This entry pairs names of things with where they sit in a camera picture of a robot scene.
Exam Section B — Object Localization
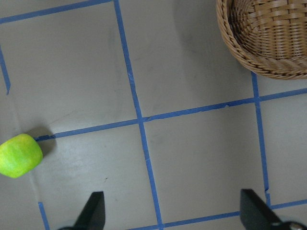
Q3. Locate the wicker basket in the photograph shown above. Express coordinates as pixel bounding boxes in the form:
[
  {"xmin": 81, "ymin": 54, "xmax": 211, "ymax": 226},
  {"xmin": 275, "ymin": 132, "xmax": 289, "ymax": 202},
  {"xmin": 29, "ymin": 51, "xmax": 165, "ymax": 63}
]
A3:
[{"xmin": 216, "ymin": 0, "xmax": 307, "ymax": 80}]

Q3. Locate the green apple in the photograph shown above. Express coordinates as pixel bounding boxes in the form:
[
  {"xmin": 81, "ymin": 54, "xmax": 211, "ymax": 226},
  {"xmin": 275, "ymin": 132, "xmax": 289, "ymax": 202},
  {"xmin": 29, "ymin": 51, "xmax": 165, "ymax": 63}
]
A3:
[{"xmin": 0, "ymin": 134, "xmax": 43, "ymax": 178}]

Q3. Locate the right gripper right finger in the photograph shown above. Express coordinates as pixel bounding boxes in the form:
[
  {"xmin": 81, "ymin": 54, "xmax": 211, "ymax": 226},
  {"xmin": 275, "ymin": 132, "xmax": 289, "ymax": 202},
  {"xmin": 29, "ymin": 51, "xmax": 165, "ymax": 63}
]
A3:
[{"xmin": 240, "ymin": 189, "xmax": 283, "ymax": 230}]

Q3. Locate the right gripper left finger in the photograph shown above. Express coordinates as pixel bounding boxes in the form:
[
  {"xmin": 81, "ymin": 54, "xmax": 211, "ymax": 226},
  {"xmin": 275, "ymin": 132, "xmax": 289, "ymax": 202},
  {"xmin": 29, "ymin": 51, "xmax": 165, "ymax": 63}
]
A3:
[{"xmin": 73, "ymin": 191, "xmax": 106, "ymax": 230}]

